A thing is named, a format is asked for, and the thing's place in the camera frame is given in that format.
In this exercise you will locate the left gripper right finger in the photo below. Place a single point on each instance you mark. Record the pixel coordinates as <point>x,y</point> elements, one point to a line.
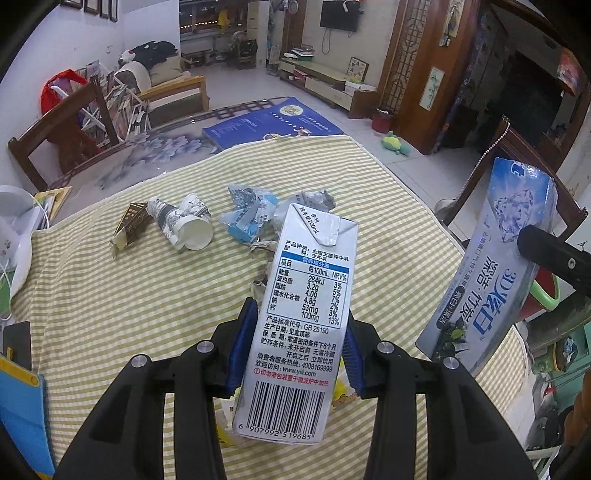
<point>468,437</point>

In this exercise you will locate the dark wooden carved chair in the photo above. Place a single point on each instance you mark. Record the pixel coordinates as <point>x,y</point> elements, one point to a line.
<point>521,182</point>

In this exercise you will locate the low tv cabinet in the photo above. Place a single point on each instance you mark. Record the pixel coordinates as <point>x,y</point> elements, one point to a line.
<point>331,86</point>

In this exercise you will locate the wooden sofa with cushions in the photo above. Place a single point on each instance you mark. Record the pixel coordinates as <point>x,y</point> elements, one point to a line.
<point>154,72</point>

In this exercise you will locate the toothpaste box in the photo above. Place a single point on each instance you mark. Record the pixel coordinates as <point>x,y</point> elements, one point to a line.
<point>484,298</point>

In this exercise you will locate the blue toy organizer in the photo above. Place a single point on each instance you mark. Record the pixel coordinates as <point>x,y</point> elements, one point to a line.
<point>23,416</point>

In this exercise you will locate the wooden chair near wall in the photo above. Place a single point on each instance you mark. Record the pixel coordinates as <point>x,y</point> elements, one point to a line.
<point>60,126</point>

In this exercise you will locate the wall mounted television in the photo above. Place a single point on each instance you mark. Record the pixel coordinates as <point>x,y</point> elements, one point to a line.
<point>341,15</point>

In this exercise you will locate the green plush toy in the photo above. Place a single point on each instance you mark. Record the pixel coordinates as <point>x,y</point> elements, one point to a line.
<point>395,144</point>

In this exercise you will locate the red bin green rim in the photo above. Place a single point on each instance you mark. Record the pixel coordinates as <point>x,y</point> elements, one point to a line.
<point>544,295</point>

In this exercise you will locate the white milk carton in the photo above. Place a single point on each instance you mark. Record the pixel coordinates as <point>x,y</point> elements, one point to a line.
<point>296,348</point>

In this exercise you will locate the brown gold cigarette pack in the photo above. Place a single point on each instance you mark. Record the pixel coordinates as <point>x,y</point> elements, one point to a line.
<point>132,224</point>

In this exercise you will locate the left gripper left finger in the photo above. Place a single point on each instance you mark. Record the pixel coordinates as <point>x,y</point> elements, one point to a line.
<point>122,437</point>

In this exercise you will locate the blue snack bag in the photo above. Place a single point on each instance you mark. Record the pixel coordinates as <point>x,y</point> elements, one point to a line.
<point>252,209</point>

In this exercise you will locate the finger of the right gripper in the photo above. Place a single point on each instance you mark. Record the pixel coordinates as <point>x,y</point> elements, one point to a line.
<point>556,256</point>

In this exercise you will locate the small red floor bin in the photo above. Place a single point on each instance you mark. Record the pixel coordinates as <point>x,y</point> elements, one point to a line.
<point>382,120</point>

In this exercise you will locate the blue printed board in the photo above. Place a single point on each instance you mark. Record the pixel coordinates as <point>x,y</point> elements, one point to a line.
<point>288,119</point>

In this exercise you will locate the red bag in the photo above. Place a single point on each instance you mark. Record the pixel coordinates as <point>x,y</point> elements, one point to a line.
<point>59,87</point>

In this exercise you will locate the magazine rack with books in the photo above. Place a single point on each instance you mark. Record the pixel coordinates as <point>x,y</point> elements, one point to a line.
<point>129,115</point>

